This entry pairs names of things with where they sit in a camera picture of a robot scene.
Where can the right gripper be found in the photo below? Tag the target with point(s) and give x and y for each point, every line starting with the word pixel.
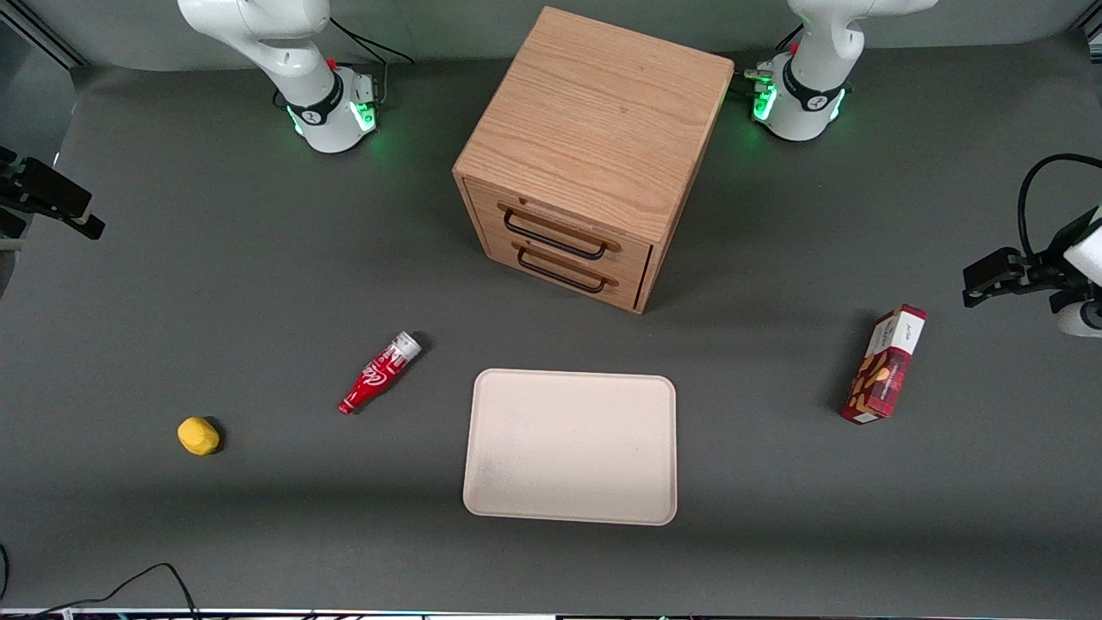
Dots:
pixel 19 189

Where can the beige plastic tray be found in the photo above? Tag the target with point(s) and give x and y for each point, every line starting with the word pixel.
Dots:
pixel 570 446

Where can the wooden drawer cabinet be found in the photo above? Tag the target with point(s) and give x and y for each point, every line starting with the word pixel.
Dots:
pixel 603 112

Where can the aluminium frame profile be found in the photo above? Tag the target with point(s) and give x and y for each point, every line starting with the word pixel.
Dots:
pixel 43 34

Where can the red soda bottle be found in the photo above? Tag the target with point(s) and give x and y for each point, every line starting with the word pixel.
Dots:
pixel 379 375

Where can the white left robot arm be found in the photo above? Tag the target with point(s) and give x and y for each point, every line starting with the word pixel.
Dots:
pixel 809 77

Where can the red cookie box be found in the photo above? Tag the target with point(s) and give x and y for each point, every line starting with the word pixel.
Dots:
pixel 885 366

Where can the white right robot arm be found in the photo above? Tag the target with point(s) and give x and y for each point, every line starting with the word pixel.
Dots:
pixel 293 52

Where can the yellow lemon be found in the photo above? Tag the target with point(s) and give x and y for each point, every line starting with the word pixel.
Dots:
pixel 198 436

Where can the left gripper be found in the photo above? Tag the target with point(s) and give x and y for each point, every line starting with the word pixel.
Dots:
pixel 1055 257

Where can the black bracket at edge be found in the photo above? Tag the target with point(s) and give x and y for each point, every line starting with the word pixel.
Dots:
pixel 7 159

